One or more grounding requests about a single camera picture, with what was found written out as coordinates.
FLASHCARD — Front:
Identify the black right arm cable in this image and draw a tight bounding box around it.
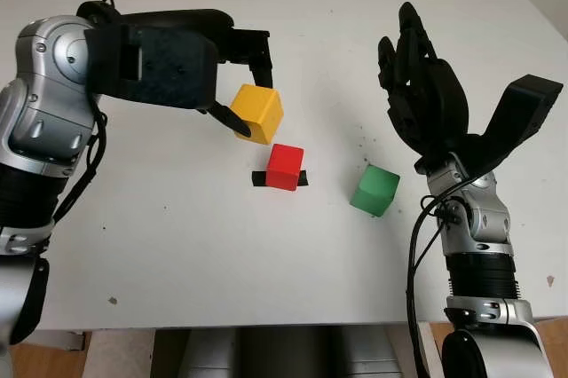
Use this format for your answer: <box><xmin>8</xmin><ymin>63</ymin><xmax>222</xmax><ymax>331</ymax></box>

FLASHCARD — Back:
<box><xmin>405</xmin><ymin>173</ymin><xmax>489</xmax><ymax>378</ymax></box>

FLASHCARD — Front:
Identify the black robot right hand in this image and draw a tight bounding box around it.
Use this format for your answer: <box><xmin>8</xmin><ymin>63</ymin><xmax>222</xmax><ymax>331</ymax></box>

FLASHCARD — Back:
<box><xmin>376</xmin><ymin>1</ymin><xmax>471</xmax><ymax>171</ymax></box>

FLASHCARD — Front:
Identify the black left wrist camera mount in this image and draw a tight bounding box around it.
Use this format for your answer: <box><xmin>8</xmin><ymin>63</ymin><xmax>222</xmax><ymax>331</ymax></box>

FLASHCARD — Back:
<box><xmin>83</xmin><ymin>22</ymin><xmax>219</xmax><ymax>112</ymax></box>

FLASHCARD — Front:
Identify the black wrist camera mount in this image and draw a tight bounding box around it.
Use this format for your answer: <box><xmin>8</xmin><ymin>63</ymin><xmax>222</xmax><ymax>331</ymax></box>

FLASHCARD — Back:
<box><xmin>456</xmin><ymin>75</ymin><xmax>564</xmax><ymax>186</ymax></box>
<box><xmin>83</xmin><ymin>22</ymin><xmax>219</xmax><ymax>112</ymax></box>

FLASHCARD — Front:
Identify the green wooden block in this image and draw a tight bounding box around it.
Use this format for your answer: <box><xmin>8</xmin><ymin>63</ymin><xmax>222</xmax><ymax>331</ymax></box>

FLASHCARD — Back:
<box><xmin>349</xmin><ymin>163</ymin><xmax>401</xmax><ymax>218</ymax></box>

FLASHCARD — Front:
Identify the grey robot torso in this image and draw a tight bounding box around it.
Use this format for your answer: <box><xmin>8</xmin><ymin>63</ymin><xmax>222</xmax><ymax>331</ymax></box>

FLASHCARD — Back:
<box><xmin>153</xmin><ymin>327</ymin><xmax>398</xmax><ymax>378</ymax></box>

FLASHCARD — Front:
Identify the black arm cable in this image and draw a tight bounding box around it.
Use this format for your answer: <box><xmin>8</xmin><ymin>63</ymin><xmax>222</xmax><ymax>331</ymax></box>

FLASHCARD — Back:
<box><xmin>51</xmin><ymin>100</ymin><xmax>109</xmax><ymax>224</ymax></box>
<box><xmin>405</xmin><ymin>173</ymin><xmax>489</xmax><ymax>378</ymax></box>

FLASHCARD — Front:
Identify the yellow wooden block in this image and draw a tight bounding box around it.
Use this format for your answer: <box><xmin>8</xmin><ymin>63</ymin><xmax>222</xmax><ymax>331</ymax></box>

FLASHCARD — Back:
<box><xmin>230</xmin><ymin>83</ymin><xmax>285</xmax><ymax>146</ymax></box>

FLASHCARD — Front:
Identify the black tape strip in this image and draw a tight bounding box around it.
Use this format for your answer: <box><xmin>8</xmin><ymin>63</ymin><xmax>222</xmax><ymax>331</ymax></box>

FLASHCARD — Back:
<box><xmin>250</xmin><ymin>170</ymin><xmax>308</xmax><ymax>188</ymax></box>

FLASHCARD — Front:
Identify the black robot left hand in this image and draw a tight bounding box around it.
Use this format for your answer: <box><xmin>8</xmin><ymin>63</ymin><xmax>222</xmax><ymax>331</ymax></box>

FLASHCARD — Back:
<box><xmin>75</xmin><ymin>0</ymin><xmax>273</xmax><ymax>139</ymax></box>

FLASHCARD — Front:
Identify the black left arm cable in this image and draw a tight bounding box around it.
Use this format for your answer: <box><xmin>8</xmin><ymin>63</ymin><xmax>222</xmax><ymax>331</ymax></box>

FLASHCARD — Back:
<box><xmin>51</xmin><ymin>100</ymin><xmax>109</xmax><ymax>224</ymax></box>

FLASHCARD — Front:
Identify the red wooden block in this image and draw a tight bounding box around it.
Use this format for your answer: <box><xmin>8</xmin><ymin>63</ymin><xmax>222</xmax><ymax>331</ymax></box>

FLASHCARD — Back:
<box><xmin>265</xmin><ymin>143</ymin><xmax>305</xmax><ymax>193</ymax></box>

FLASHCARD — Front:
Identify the white table leg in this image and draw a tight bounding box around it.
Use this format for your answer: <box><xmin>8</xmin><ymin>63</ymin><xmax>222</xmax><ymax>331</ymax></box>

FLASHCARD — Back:
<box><xmin>416</xmin><ymin>322</ymin><xmax>449</xmax><ymax>378</ymax></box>
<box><xmin>66</xmin><ymin>328</ymin><xmax>155</xmax><ymax>378</ymax></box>

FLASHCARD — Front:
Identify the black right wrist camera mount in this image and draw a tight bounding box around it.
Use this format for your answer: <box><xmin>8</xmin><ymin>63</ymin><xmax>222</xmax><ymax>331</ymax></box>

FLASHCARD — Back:
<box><xmin>456</xmin><ymin>75</ymin><xmax>564</xmax><ymax>186</ymax></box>

